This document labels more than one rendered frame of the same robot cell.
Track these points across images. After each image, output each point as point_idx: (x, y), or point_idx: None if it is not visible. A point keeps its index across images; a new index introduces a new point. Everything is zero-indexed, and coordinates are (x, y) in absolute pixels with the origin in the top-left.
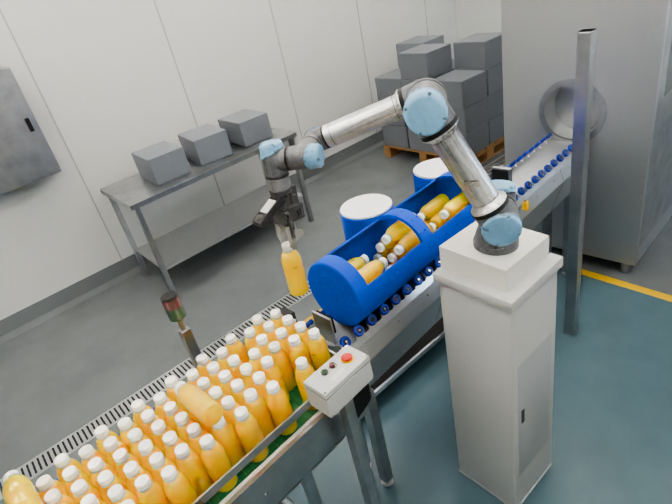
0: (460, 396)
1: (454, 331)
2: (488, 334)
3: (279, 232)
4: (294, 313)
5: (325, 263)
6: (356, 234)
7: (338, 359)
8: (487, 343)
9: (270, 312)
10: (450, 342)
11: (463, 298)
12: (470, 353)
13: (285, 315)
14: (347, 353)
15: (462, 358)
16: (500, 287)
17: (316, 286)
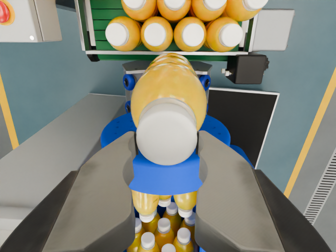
0: (98, 124)
1: (66, 164)
2: (11, 172)
3: (213, 180)
4: (233, 82)
5: (168, 167)
6: (201, 250)
7: (11, 0)
8: (22, 164)
9: (239, 27)
10: (81, 154)
11: (16, 200)
12: (58, 152)
13: (201, 38)
14: (2, 18)
15: (73, 146)
16: None
17: (206, 130)
